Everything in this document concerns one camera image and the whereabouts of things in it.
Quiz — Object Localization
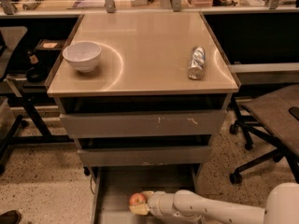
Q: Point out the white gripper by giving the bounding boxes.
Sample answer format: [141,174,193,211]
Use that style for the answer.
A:
[129,190,175,217]

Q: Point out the red apple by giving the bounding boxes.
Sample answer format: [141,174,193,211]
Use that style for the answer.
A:
[129,193,147,206]

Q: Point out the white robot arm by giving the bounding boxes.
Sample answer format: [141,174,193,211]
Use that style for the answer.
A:
[129,183,299,224]

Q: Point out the open bottom drawer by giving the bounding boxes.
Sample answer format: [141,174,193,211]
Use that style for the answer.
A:
[91,164,206,224]

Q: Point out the middle drawer front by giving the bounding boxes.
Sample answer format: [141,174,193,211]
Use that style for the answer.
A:
[78,147,211,167]

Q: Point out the top drawer front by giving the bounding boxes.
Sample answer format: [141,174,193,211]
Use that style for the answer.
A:
[60,110,226,138]

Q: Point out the grey drawer cabinet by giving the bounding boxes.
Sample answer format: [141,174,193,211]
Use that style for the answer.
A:
[44,11,241,176]

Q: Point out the black shoe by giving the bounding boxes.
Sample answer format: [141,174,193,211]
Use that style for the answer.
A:
[0,211,21,224]

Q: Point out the black office chair right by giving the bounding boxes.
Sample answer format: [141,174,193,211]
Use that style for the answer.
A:
[229,84,299,184]

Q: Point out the white bowl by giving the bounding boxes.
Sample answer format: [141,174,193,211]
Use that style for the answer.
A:
[63,41,102,73]

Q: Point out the crushed silver can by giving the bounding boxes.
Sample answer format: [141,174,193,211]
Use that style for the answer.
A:
[188,47,206,80]

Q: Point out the black round object on shelf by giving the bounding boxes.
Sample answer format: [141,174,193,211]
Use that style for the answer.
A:
[25,66,48,82]

